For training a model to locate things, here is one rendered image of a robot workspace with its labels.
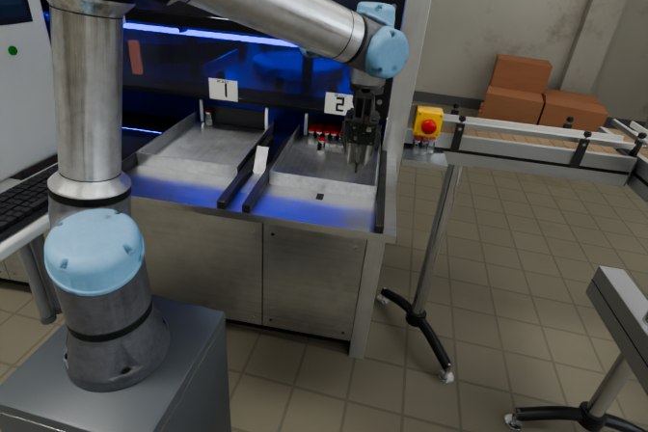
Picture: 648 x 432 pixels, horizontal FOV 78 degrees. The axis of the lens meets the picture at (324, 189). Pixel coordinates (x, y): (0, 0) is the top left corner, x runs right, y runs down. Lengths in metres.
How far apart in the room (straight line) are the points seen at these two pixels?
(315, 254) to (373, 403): 0.59
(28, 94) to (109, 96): 0.71
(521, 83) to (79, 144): 4.32
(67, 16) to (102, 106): 0.12
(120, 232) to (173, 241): 0.96
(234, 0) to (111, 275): 0.38
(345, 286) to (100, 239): 1.02
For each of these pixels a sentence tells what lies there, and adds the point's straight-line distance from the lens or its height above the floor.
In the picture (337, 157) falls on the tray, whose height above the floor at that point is 0.88.
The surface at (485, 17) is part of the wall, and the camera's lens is 5.05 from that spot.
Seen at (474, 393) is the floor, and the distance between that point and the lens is 1.79.
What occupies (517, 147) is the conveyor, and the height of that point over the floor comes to 0.92.
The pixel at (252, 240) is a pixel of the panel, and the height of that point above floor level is 0.50.
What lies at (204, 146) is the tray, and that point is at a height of 0.88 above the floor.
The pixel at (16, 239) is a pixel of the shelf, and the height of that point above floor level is 0.80.
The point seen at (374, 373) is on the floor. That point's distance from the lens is 1.72.
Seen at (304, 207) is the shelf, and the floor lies 0.88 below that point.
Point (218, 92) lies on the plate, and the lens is 1.24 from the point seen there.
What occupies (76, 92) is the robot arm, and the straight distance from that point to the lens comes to 0.65.
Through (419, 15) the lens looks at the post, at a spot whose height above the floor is 1.27.
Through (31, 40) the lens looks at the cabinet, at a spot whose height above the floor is 1.13.
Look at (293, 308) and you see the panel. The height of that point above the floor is 0.21.
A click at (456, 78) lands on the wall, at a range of 5.12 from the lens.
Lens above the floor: 1.36
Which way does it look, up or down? 29 degrees down
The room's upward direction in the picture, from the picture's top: 5 degrees clockwise
